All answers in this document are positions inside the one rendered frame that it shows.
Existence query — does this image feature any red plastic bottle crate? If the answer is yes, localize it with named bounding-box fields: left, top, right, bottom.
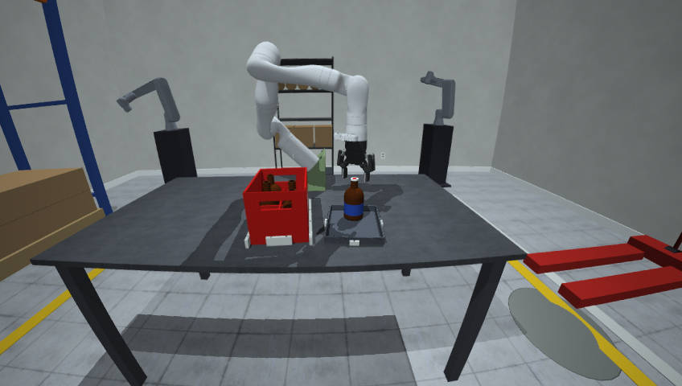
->
left=243, top=167, right=309, bottom=245

